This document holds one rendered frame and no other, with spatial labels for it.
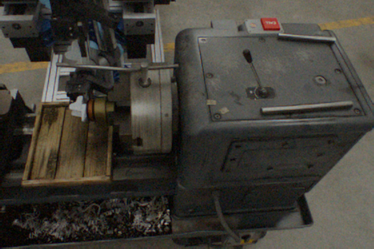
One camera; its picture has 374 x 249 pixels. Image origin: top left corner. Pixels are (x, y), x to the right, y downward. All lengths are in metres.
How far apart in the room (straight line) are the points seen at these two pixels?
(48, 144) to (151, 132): 0.49
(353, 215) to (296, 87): 1.50
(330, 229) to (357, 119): 1.35
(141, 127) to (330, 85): 0.61
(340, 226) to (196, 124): 1.62
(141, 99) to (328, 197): 1.70
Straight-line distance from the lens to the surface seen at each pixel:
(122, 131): 1.04
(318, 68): 1.15
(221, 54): 1.08
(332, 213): 2.37
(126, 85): 1.10
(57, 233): 1.52
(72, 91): 1.18
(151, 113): 0.98
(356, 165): 2.63
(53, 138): 1.36
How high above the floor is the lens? 1.99
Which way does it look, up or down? 53 degrees down
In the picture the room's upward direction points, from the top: 7 degrees clockwise
